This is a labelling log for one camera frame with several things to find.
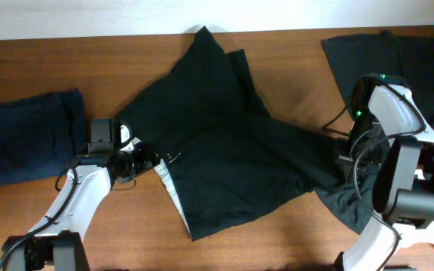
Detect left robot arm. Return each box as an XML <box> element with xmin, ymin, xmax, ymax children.
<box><xmin>0</xmin><ymin>119</ymin><xmax>160</xmax><ymax>270</ymax></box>

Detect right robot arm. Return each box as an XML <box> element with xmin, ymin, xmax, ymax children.
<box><xmin>335</xmin><ymin>74</ymin><xmax>434</xmax><ymax>270</ymax></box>

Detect black t-shirt white lettering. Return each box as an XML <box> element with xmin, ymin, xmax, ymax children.
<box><xmin>308</xmin><ymin>32</ymin><xmax>434</xmax><ymax>233</ymax></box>

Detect folded navy blue garment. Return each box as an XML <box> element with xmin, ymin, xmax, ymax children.
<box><xmin>0</xmin><ymin>89</ymin><xmax>87</xmax><ymax>186</ymax></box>

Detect black shorts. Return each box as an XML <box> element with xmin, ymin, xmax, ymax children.
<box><xmin>117</xmin><ymin>28</ymin><xmax>344</xmax><ymax>240</ymax></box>

